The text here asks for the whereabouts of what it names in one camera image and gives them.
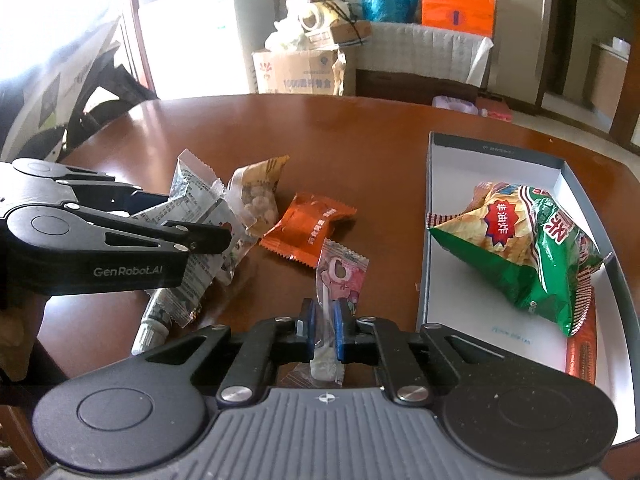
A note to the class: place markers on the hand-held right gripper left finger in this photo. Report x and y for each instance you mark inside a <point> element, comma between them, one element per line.
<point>307,325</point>

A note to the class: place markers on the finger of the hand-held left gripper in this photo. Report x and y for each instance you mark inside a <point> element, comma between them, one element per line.
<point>100,190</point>
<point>200,240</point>

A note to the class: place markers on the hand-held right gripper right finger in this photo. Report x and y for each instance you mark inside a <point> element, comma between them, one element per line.
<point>341,332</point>

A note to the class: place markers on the silver printed snack packet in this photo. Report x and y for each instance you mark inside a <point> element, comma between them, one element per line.
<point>192,185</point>
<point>200,280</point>

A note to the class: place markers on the pink lollipop packet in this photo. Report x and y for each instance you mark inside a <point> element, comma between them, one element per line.
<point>340,270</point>

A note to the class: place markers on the grey box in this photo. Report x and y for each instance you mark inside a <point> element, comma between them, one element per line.
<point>450,185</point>

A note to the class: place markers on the green chips bag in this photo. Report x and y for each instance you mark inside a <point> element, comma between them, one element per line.
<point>525,260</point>

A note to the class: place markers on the person's left hand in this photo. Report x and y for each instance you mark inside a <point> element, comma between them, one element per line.
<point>10,345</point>

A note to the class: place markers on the white scooter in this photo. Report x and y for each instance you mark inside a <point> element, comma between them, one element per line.
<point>65,105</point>

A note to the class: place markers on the white tube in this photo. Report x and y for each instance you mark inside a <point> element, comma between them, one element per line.
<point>150,330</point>

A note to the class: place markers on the orange snack packet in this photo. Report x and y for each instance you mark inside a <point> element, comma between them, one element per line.
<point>300,225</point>

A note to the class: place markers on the white freezer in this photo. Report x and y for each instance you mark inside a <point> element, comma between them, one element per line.
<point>200,35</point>

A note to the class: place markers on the large cardboard box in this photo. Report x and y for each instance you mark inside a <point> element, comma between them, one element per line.
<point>300,75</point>

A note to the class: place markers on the white plastic bags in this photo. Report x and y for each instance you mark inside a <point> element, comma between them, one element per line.
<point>287,30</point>

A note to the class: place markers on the orange sausage snack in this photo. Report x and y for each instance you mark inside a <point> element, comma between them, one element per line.
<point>582,357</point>

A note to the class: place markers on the tape roll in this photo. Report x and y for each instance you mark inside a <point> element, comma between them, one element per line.
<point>315,17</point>

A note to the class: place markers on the small tied cardboard box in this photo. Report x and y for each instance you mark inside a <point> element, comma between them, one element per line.
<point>345,32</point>

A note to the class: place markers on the purple plastic item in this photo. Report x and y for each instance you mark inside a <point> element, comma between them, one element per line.
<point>452,104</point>

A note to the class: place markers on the cabinet with white cloth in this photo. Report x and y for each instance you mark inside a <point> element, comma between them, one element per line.
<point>415,55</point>

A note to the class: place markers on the orange cardboard box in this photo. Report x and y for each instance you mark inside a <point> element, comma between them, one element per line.
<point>457,5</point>

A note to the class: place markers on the wooden kitchen cabinet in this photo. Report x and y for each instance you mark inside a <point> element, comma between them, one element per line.
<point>607,90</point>

